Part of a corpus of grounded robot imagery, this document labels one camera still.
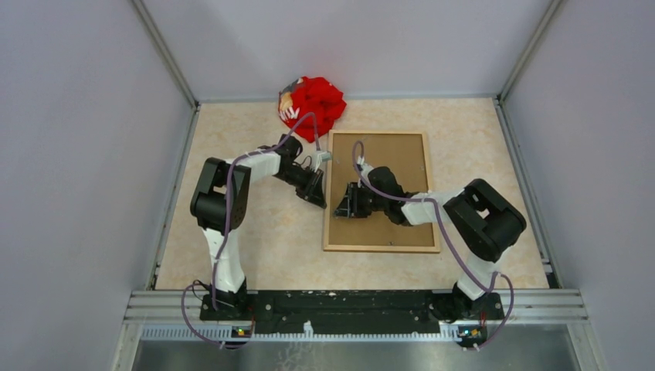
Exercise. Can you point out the brown backing board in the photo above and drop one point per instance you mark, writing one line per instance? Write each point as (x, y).
(399, 153)

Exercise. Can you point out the right controller board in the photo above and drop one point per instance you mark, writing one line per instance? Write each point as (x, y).
(472, 334)

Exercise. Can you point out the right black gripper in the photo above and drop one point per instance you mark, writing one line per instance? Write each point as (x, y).
(349, 206)

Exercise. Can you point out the left controller board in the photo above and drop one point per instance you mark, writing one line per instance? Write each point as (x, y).
(241, 332)

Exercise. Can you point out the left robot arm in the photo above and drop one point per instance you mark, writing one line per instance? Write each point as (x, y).
(220, 200)

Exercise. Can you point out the aluminium rail front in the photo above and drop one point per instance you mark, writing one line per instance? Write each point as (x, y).
(175, 315)

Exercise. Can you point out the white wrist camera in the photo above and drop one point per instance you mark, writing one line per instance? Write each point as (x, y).
(320, 157)
(365, 169)

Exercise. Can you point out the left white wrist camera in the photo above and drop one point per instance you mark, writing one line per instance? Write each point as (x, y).
(320, 157)

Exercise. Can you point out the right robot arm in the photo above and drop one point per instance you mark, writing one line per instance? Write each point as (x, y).
(477, 223)

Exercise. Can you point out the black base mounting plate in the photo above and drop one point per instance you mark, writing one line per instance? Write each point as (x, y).
(384, 312)

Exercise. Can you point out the wooden picture frame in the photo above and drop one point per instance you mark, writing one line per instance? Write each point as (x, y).
(430, 205)

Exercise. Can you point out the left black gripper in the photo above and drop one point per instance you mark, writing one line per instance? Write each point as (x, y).
(313, 189)

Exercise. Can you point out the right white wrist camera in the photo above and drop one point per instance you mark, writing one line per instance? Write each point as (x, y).
(365, 169)

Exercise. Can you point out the red crumpled cloth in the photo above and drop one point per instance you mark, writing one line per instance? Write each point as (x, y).
(308, 95)

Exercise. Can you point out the controller board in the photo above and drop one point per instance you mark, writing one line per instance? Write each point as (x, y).
(241, 332)
(472, 334)

